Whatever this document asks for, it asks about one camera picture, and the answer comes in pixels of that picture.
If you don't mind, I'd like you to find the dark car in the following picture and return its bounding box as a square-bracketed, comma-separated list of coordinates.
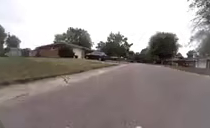
[84, 50, 108, 62]

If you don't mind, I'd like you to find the group of trees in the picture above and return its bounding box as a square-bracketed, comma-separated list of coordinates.
[95, 31, 134, 58]

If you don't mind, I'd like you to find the grey asphalt road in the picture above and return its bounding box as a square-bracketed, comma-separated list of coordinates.
[0, 62, 210, 128]

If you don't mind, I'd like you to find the red brick house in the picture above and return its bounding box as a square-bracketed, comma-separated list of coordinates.
[28, 41, 91, 60]

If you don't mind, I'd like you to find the round dark tree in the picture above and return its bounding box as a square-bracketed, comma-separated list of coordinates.
[147, 31, 181, 63]

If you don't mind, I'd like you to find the grass lawn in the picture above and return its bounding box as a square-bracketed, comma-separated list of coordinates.
[0, 55, 119, 88]

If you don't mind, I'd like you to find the pale concrete kerb strip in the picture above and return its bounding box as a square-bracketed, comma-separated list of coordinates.
[0, 63, 129, 108]

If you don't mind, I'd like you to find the small grey house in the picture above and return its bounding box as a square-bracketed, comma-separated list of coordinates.
[4, 47, 31, 58]

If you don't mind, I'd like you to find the grass verge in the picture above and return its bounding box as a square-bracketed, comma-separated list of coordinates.
[164, 64, 210, 78]

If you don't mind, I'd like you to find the small round tree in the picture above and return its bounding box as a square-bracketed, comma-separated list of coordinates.
[5, 34, 22, 49]

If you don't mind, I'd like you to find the low building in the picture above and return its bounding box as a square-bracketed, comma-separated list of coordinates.
[171, 56, 210, 70]

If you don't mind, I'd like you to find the tall hazy tree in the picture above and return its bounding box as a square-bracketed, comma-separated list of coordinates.
[187, 0, 210, 58]

